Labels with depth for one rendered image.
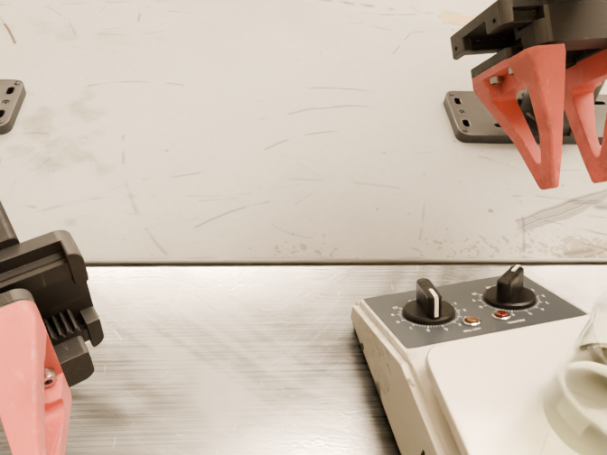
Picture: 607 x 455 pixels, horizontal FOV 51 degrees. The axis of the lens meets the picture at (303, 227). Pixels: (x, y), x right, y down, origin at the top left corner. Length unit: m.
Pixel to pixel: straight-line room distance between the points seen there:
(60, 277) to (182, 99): 0.39
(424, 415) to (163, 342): 0.18
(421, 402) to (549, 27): 0.21
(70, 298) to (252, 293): 0.20
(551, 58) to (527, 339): 0.15
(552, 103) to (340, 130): 0.27
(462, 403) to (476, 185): 0.28
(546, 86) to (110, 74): 0.44
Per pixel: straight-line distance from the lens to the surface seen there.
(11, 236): 0.25
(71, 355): 0.27
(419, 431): 0.35
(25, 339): 0.23
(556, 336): 0.37
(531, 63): 0.36
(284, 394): 0.41
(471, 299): 0.42
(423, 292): 0.39
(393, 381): 0.37
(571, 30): 0.37
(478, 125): 0.62
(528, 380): 0.34
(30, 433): 0.22
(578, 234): 0.56
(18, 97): 0.63
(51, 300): 0.27
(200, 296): 0.45
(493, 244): 0.52
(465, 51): 0.39
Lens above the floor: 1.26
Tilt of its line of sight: 47 degrees down
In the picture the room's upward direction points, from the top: 6 degrees clockwise
